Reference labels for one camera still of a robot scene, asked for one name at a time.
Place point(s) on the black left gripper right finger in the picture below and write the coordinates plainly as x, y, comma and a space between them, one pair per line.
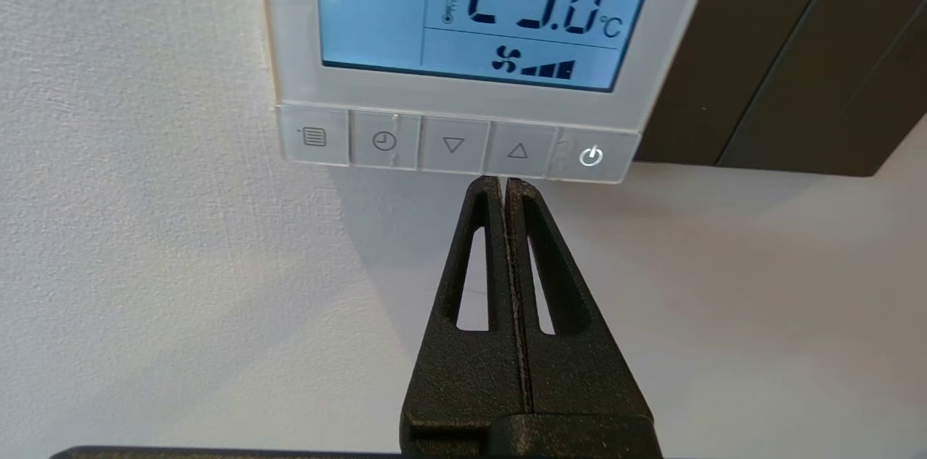
579, 379

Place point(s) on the dark grey wall switch panel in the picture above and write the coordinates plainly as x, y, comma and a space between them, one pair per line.
782, 53

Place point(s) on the white wall thermostat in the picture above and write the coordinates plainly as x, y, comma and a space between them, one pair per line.
478, 104

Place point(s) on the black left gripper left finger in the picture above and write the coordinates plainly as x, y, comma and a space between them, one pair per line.
471, 379

